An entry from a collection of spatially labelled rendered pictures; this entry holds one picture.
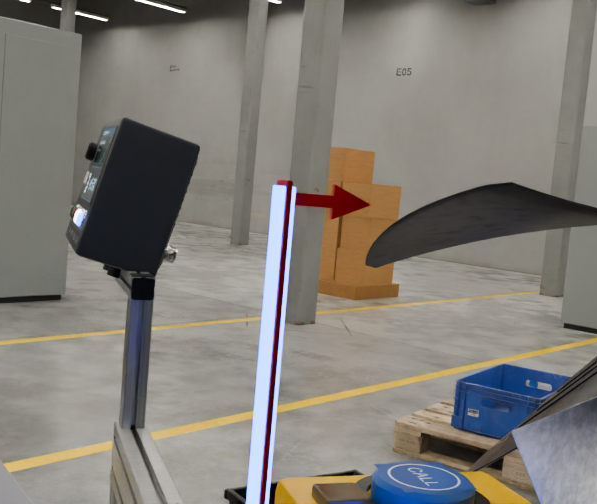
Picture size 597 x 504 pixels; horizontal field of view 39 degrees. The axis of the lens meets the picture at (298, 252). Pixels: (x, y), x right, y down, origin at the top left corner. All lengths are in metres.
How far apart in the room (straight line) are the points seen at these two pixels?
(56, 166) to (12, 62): 0.90
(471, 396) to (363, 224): 5.24
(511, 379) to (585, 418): 3.69
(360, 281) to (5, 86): 4.09
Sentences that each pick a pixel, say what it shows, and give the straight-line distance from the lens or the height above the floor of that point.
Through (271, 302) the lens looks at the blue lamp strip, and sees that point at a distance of 0.55.
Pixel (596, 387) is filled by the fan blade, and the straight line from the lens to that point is 0.82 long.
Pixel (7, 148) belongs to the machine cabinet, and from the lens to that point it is 7.02.
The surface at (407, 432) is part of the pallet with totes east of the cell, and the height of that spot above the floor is 0.11.
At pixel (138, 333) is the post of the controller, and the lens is 1.09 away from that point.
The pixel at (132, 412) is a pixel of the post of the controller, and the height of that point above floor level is 0.88.
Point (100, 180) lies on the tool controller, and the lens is 1.11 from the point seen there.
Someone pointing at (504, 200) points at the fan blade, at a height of 1.19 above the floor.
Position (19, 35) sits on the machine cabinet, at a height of 2.13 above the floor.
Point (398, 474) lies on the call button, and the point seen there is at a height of 1.08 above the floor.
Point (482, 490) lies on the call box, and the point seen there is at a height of 1.07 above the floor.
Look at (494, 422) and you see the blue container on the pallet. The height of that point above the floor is 0.22.
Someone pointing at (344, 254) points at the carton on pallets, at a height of 0.45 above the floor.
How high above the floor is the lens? 1.19
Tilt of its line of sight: 5 degrees down
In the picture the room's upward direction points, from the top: 5 degrees clockwise
